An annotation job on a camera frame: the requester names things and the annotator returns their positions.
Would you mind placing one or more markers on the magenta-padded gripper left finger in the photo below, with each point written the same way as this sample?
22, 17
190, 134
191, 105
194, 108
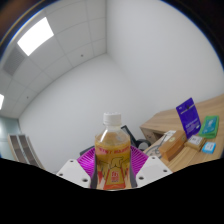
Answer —
73, 171

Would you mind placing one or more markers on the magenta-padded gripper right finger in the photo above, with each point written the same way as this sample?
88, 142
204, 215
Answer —
151, 170

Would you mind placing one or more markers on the orange-labelled drink bottle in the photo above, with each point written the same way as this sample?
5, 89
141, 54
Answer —
112, 156

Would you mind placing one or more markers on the orange-brown cardboard box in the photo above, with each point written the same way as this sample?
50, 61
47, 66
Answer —
171, 146

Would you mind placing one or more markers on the small tan box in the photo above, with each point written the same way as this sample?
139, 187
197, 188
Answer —
196, 142

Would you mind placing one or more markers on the purple standing pouch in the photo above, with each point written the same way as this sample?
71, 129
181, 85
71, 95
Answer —
188, 118

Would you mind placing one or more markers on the green flat packet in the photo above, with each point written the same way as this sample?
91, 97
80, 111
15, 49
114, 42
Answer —
210, 126

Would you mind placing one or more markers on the square ceiling light panel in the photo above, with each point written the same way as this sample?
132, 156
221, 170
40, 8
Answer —
35, 36
1, 101

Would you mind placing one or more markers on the ceiling air vent grille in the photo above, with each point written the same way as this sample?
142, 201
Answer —
13, 60

